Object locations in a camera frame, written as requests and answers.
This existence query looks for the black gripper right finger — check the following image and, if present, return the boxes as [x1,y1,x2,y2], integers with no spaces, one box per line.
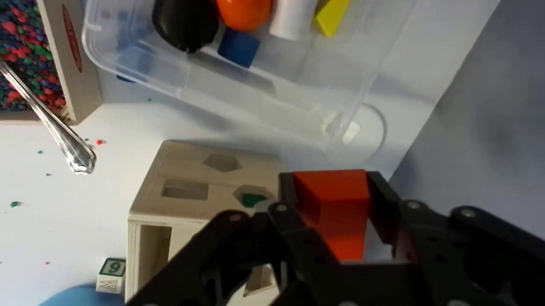
[365,171,545,306]

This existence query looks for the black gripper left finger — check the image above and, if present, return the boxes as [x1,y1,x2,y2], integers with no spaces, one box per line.
[127,172,348,306]

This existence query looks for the orange block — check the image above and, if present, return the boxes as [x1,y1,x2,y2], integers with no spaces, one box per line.
[292,169,372,264]

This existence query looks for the wooden box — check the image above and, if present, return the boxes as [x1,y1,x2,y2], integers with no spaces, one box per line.
[0,0,106,126]

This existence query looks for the green block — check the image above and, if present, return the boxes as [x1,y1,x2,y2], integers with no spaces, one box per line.
[238,193,270,210]

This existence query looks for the small wooden alphabet block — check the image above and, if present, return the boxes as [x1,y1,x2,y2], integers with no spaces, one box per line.
[94,256,129,296]

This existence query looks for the clear plastic container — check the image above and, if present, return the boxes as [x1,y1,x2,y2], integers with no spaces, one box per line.
[83,0,420,167]

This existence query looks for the blue block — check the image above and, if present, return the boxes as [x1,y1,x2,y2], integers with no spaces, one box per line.
[217,28,263,69]

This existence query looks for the yellow block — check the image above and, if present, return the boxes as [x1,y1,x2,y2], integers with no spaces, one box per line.
[314,0,355,40]

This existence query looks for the wooden shape sorter cube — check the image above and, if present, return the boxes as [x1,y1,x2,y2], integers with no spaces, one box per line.
[125,140,287,305]

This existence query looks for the blue plastic bowl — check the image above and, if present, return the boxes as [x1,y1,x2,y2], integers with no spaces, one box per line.
[38,283,129,306]

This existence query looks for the metal spoon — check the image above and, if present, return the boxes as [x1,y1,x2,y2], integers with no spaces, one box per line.
[0,57,100,177]

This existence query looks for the black rounded object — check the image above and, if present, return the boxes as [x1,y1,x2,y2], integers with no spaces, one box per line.
[151,0,222,55]

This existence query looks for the orange ball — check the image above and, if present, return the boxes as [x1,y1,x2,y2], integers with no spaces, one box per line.
[215,0,277,33]

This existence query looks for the white cylinder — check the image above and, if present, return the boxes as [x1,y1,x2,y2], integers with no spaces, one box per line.
[268,0,321,41]

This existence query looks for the coloured gravel fill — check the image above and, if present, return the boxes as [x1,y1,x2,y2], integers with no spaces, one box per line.
[0,0,67,113]

